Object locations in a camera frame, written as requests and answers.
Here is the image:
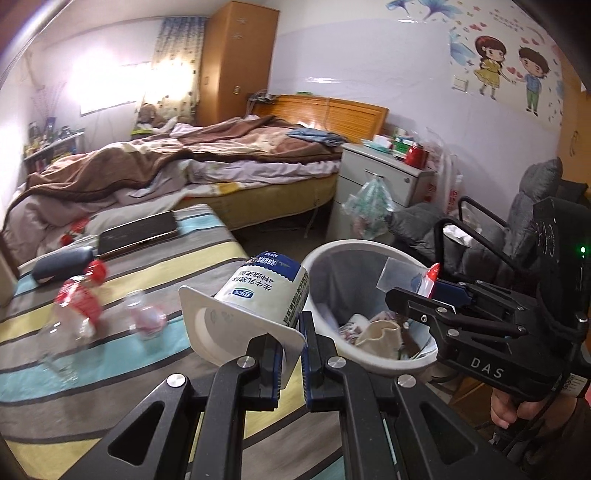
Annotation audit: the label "clear wrapper red corner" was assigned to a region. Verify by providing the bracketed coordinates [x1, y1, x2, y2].
[378, 257, 441, 301]

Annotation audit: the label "person's right hand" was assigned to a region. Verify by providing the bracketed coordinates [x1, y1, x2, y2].
[490, 390, 522, 428]

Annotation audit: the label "wooden wardrobe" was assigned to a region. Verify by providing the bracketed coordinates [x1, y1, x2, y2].
[196, 0, 280, 127]

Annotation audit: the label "white trash bin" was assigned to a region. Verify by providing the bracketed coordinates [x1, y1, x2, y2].
[302, 239, 439, 377]

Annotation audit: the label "wooden bed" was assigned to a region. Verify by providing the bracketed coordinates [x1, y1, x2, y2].
[0, 95, 391, 268]

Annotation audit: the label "blue wall sticker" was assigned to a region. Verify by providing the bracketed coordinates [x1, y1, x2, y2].
[385, 0, 462, 21]

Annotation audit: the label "bright window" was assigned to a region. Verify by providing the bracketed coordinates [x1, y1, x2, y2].
[69, 62, 153, 116]

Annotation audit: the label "blue cloth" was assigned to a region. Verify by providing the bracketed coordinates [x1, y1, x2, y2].
[287, 127, 349, 147]

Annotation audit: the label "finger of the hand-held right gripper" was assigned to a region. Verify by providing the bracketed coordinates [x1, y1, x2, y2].
[434, 277, 540, 315]
[385, 286, 532, 337]

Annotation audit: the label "person's right forearm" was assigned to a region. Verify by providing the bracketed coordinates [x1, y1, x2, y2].
[522, 397, 591, 476]

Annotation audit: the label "dried branches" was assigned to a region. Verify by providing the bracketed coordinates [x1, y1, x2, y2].
[34, 80, 70, 121]

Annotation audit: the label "dark blue pencil case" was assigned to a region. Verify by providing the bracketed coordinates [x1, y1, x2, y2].
[34, 246, 95, 282]

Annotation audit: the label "green and white boxes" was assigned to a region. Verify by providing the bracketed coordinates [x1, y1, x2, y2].
[365, 129, 416, 153]

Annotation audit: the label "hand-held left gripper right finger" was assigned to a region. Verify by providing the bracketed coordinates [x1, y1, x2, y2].
[300, 311, 522, 480]

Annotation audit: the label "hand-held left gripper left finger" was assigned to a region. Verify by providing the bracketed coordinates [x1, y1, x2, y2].
[60, 330, 284, 480]

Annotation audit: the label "lilac bed sheet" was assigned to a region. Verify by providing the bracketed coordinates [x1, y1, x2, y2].
[2, 117, 342, 264]

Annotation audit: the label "patterned curtain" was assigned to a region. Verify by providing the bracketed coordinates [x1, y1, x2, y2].
[152, 16, 208, 125]

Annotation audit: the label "cartoon children wall sticker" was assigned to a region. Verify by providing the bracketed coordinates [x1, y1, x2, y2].
[448, 34, 555, 116]

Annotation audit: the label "clear bottle red label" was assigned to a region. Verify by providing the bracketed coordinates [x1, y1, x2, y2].
[37, 260, 108, 386]

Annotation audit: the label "brown teddy bear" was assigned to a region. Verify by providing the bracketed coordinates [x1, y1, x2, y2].
[136, 102, 160, 127]

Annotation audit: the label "white bag red print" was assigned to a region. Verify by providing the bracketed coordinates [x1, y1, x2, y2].
[429, 134, 462, 217]

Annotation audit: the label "white yogurt cup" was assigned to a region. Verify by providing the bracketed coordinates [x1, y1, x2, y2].
[178, 250, 309, 387]

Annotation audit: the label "small pink bottle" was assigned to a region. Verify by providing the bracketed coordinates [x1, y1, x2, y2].
[122, 290, 167, 340]

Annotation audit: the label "crushed beige noodle bowl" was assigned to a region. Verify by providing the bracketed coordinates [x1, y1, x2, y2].
[355, 319, 402, 358]

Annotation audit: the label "grey padded chair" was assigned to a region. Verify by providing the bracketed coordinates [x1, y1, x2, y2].
[388, 157, 564, 287]

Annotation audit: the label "black tablet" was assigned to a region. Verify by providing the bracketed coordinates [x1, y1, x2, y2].
[97, 211, 180, 257]

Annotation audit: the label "white nightstand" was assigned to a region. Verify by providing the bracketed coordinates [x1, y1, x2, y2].
[332, 142, 437, 241]

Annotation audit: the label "brown blanket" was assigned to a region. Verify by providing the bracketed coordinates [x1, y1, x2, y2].
[9, 115, 345, 217]

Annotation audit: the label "cluttered wall shelf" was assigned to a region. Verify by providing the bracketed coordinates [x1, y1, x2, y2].
[23, 117, 86, 174]

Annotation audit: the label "clear green plastic bag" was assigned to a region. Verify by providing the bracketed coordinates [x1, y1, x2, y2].
[342, 178, 395, 240]

